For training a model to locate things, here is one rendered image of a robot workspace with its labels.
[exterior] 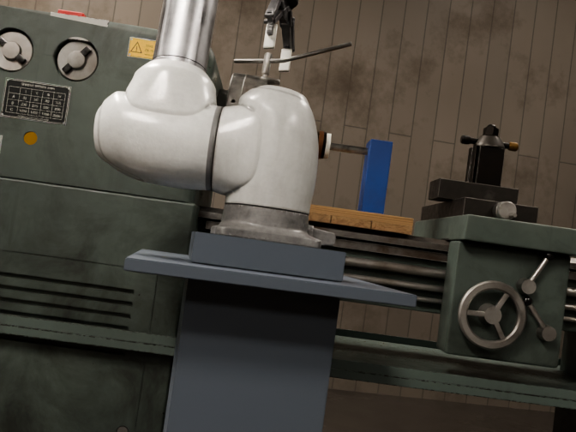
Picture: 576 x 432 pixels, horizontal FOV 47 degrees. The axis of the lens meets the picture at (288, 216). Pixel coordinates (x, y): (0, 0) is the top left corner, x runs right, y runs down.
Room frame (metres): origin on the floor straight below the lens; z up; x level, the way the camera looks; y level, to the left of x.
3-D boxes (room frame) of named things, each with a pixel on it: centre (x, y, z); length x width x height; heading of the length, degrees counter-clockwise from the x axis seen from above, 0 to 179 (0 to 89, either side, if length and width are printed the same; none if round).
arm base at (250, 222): (1.20, 0.02, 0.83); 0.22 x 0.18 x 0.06; 99
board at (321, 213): (1.79, -0.15, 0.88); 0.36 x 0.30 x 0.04; 2
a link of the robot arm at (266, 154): (1.20, 0.05, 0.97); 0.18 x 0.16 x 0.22; 92
